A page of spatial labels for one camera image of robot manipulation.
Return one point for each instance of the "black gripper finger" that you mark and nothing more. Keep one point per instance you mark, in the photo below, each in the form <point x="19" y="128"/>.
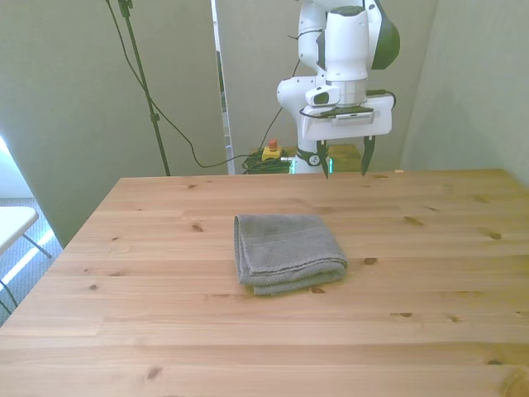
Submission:
<point x="368" y="155"/>
<point x="324" y="159"/>

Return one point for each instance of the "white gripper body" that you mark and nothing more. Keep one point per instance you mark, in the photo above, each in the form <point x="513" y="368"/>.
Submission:
<point x="351" y="128"/>

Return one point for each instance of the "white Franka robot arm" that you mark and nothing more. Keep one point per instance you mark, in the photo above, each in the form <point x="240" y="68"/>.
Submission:
<point x="346" y="45"/>

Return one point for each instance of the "grey folded towel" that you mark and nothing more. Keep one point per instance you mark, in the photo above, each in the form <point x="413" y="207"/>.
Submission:
<point x="285" y="252"/>

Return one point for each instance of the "yellow emergency stop button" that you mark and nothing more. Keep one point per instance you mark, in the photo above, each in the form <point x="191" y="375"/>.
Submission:
<point x="272" y="152"/>

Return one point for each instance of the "white partition edge strip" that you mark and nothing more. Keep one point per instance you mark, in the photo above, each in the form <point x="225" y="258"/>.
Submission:
<point x="225" y="103"/>

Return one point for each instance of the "black tripod stand pole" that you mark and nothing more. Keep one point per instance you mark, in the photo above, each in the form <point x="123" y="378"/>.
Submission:
<point x="142" y="82"/>

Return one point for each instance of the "white folding table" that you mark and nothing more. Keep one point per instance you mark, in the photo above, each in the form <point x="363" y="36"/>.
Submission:
<point x="14" y="225"/>

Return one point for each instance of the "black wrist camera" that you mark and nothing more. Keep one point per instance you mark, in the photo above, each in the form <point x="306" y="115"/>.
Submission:
<point x="355" y="115"/>

